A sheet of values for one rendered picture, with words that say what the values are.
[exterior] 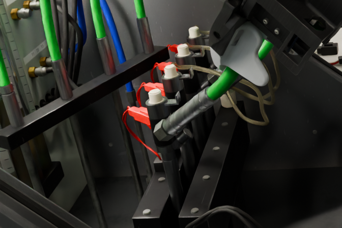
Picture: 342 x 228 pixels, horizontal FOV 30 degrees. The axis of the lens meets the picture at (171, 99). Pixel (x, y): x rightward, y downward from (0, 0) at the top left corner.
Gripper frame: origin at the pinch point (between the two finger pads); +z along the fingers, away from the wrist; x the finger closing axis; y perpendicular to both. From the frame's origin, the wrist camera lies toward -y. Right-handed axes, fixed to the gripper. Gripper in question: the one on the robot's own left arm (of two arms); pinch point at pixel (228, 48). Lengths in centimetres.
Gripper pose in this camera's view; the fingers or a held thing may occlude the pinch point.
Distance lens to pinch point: 60.6
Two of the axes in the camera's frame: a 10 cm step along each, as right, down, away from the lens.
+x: 6.8, -5.8, 4.4
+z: -1.9, 4.5, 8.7
